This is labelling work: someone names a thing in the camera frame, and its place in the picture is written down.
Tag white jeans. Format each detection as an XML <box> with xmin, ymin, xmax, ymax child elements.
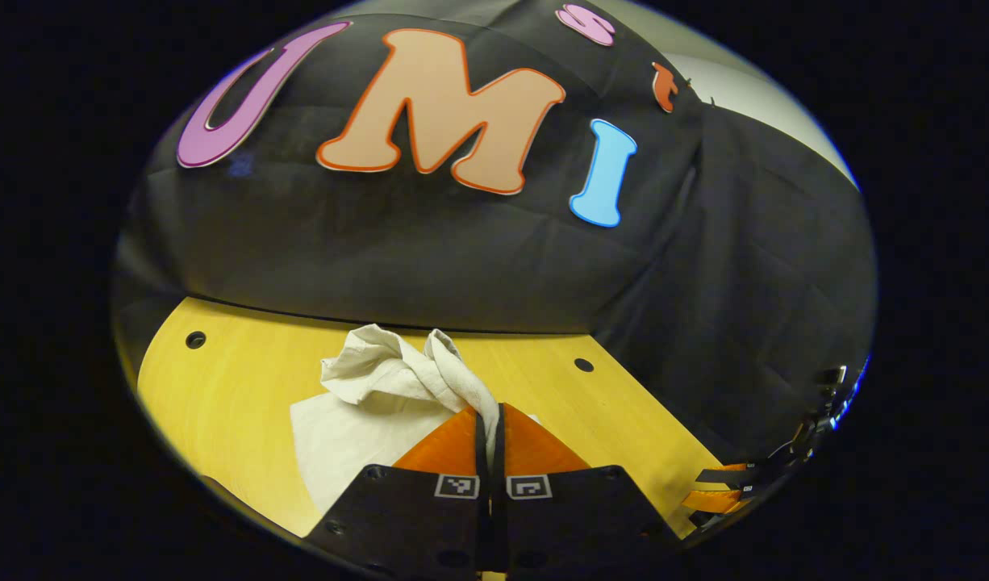
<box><xmin>290</xmin><ymin>324</ymin><xmax>544</xmax><ymax>517</ymax></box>

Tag black backdrop cloth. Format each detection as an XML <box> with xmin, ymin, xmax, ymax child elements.
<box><xmin>111</xmin><ymin>0</ymin><xmax>879</xmax><ymax>473</ymax></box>

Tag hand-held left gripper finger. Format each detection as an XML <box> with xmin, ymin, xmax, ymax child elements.
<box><xmin>494</xmin><ymin>402</ymin><xmax>681</xmax><ymax>572</ymax></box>
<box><xmin>305</xmin><ymin>403</ymin><xmax>491</xmax><ymax>579</ymax></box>

